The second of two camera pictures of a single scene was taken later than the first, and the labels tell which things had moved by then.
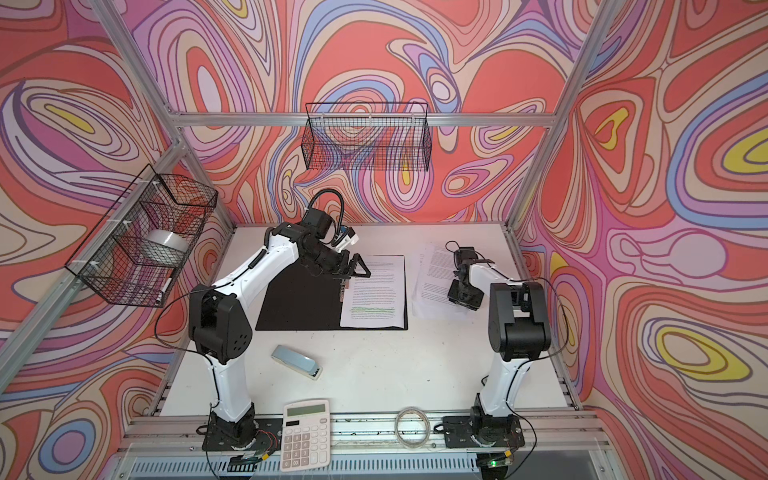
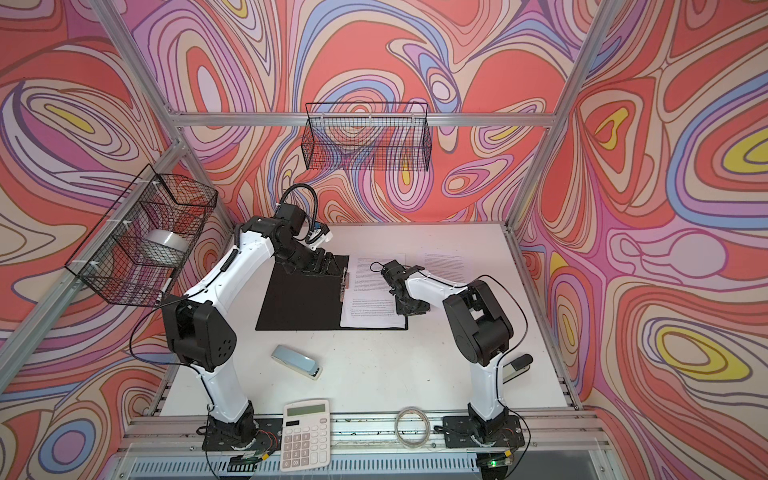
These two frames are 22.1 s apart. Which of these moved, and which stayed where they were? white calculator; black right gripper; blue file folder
Moved: black right gripper
Stayed: white calculator; blue file folder
